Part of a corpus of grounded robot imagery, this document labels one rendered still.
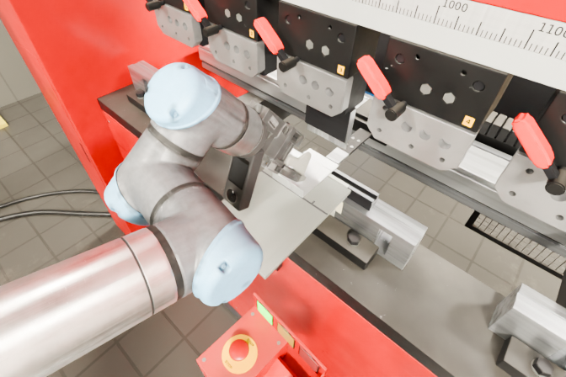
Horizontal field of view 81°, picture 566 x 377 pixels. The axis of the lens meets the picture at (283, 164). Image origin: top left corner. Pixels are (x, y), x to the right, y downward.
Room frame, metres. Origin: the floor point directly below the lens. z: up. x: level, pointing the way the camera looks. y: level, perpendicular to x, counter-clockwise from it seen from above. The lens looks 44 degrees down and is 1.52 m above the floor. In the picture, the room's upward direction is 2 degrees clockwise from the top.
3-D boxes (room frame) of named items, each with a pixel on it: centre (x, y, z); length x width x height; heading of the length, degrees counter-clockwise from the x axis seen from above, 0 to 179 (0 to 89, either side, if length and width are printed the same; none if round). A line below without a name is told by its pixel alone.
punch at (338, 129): (0.54, -0.09, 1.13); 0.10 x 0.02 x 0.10; 50
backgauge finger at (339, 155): (0.65, -0.20, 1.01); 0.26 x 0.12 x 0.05; 140
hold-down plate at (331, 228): (0.47, -0.08, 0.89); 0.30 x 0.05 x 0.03; 50
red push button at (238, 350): (0.21, 0.08, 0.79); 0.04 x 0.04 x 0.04
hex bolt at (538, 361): (0.17, -0.44, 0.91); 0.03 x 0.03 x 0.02
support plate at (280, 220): (0.42, 0.01, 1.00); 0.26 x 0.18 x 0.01; 140
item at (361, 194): (0.51, -0.12, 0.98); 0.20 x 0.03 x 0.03; 50
